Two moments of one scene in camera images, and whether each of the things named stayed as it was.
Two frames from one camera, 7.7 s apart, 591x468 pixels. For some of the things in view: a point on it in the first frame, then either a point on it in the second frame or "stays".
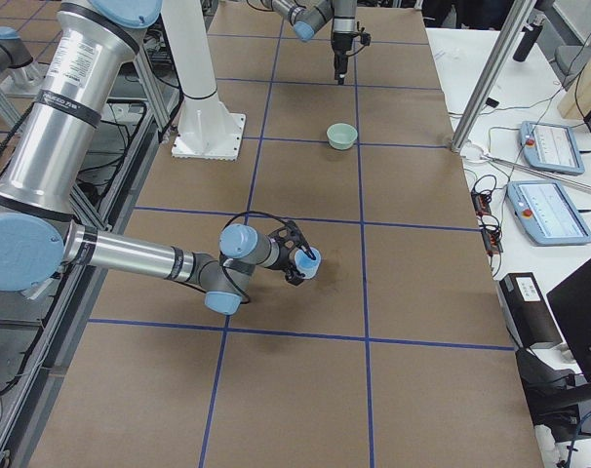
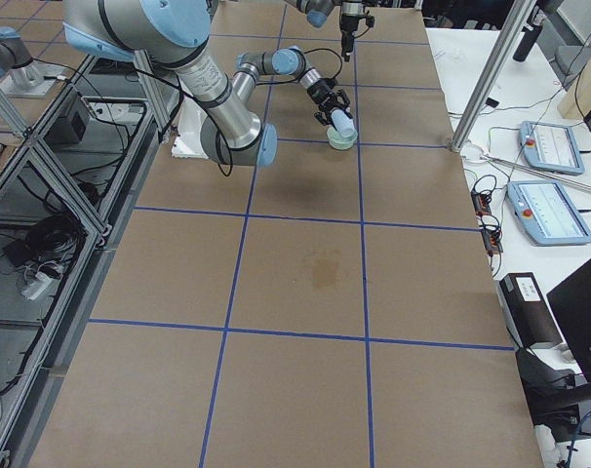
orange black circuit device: [491, 233] stays
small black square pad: [492, 102] stays
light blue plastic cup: [307, 265] → [344, 124]
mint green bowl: [341, 136] stays
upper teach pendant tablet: [552, 147] stays
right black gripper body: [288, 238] → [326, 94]
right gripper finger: [295, 277] → [322, 118]
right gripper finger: [301, 244] → [343, 106]
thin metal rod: [547, 175] stays
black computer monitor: [580, 305] stays
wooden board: [588, 89] stays
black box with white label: [527, 314] stays
